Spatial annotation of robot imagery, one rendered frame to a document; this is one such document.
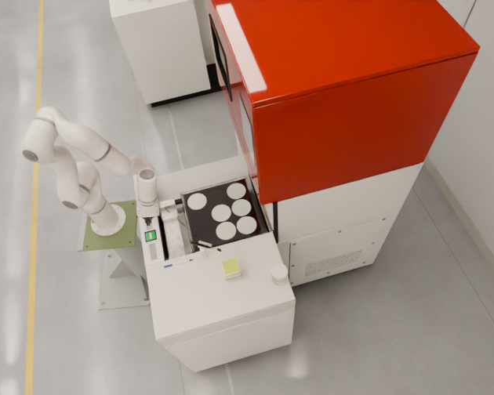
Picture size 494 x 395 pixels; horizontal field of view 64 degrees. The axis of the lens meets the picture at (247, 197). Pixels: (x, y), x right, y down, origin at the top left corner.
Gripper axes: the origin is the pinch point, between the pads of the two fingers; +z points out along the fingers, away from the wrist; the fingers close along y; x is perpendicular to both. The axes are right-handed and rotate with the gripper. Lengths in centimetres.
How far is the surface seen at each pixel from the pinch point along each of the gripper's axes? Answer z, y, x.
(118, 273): 101, 20, -35
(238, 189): -2, -48, -16
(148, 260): 9.9, 0.9, 16.0
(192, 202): 5.2, -23.6, -14.7
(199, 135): 73, -52, -153
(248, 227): 1.2, -48.5, 7.7
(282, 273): -12, -53, 43
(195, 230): 7.6, -23.1, 2.3
